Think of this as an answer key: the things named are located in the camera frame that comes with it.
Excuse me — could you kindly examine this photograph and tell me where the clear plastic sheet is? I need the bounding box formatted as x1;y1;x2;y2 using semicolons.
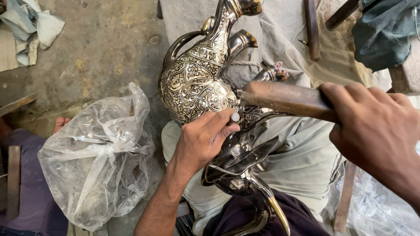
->
327;142;420;236

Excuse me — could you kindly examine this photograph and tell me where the engraved brass elephant figurine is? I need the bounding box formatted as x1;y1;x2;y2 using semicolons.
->
158;0;291;236

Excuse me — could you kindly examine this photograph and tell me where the dark green cloth bag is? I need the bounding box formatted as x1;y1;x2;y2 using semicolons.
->
352;0;420;73

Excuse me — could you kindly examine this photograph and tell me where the steel engraving chisel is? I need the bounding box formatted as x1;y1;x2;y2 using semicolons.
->
226;112;241;127

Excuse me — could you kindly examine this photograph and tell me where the brown wooden slat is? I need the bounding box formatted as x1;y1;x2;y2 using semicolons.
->
333;161;357;233

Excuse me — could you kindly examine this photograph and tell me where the dark wooden tool handle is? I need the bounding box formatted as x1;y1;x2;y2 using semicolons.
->
303;0;321;62

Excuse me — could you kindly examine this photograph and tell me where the thick dark wooden handle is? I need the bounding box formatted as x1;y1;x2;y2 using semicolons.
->
325;0;360;31

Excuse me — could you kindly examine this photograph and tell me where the crumpled pale cloth pile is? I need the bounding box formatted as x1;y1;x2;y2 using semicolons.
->
0;0;66;72

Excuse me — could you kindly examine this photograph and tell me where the person's dark purple shirt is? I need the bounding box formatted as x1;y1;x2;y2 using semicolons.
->
203;189;331;236

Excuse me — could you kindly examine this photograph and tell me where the wooden mallet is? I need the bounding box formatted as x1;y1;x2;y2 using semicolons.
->
241;80;340;125

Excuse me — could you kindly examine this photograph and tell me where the wooden block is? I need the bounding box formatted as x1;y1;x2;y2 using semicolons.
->
388;43;420;96

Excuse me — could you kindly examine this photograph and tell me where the person's right hand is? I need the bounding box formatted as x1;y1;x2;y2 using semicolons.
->
320;82;420;174

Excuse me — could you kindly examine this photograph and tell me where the clear plastic bag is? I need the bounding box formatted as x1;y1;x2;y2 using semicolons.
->
37;82;157;232

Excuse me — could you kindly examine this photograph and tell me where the short wooden plank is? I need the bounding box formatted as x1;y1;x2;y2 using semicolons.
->
6;146;21;220

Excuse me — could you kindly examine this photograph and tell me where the person's left hand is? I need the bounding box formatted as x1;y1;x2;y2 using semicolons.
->
171;108;241;173

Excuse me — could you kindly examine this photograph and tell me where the flat wooden stick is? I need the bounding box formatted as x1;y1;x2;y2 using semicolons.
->
0;93;38;117

